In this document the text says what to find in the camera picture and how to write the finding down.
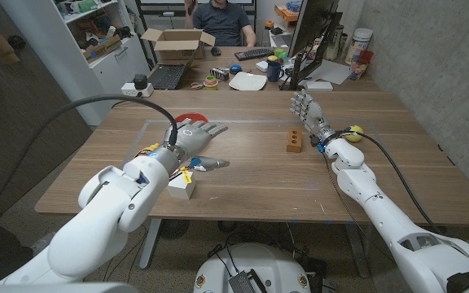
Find yellow mustard bottle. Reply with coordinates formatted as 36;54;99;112
134;142;161;159

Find white shelf cabinet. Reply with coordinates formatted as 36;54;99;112
0;0;152;127

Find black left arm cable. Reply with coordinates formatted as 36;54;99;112
0;94;178;227

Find grey table leg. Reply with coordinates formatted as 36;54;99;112
344;221;370;279
138;218;163;270

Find cardboard box with print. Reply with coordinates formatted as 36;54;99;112
81;34;123;64

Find seated person in dark polo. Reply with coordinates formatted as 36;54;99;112
183;0;257;47

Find red snack cup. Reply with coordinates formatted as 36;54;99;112
348;49;375;81

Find flat white box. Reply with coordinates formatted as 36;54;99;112
304;80;334;92

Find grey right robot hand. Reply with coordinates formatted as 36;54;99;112
290;90;337;143

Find black computer monitor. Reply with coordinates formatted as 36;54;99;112
278;0;344;91

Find red bowl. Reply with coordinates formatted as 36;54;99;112
174;112;210;125

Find white power strip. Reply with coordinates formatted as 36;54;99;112
121;82;155;98

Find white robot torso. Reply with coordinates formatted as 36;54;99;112
193;243;312;293

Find white paper sheets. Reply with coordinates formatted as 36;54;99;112
305;59;352;85

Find white cylindrical canister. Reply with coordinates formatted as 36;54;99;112
344;27;374;66

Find open cardboard box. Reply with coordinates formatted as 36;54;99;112
140;28;217;66

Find wooden block with holes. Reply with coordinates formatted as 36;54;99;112
286;128;304;154

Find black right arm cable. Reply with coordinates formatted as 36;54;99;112
342;128;443;235

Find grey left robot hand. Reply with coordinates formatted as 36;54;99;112
161;120;230;172

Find yellow tennis ball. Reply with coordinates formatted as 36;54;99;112
344;125;365;143

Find dark blue mug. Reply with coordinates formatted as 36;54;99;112
266;60;285;83

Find black laptop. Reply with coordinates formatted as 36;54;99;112
147;63;189;91

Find white square plate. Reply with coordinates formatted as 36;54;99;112
228;71;268;92

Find orange box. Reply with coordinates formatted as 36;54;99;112
274;2;301;22

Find black device on torso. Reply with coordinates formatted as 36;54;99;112
228;269;268;293

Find black floor fan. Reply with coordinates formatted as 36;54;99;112
159;218;191;240

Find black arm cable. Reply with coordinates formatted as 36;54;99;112
0;94;178;227
342;128;443;235

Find black keyboard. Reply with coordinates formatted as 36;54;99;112
234;47;275;62

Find black and white small box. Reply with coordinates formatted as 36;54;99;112
209;67;230;81

